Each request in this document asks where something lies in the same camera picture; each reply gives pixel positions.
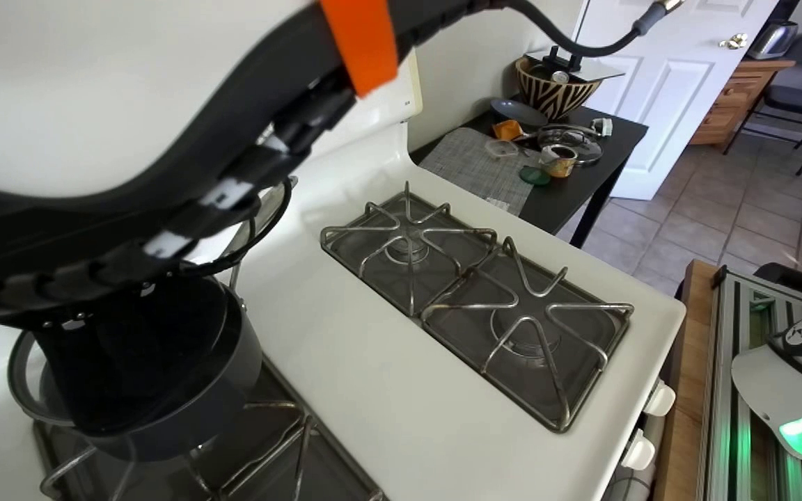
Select white gas stove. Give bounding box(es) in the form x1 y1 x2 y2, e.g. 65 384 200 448
0 49 687 501

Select white stove knob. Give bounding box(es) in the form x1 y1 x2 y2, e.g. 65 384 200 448
620 433 661 475
640 381 679 420

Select grey plate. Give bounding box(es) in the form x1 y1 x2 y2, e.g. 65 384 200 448
487 95 547 128

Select clear plastic piece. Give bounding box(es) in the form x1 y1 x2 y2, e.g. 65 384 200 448
484 135 524 160

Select orange snack packet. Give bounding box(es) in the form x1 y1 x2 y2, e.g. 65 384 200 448
492 116 527 143

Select wooden cabinet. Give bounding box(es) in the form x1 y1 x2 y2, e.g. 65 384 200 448
691 57 796 149

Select black cast iron stove grate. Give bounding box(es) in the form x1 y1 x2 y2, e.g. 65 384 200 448
20 368 385 501
317 180 634 437

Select dark blue saucepan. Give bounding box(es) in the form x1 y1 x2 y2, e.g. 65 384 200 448
6 266 268 464

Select orange strap on arm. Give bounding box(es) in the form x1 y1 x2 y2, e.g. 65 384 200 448
317 0 400 99

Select patterned woven bowl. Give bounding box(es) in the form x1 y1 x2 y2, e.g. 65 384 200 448
513 49 604 124

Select grey woven placemat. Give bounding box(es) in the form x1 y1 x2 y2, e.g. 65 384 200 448
418 124 541 216

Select black side table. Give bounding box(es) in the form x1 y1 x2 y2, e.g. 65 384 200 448
410 96 652 251

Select aluminium frame rails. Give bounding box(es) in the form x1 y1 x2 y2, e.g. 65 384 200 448
704 263 802 501

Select green round jar lid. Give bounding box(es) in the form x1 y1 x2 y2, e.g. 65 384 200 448
517 164 553 188

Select wooden base board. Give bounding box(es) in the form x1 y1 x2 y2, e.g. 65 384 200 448
650 259 722 501

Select white panel door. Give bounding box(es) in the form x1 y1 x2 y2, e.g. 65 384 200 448
566 0 785 202

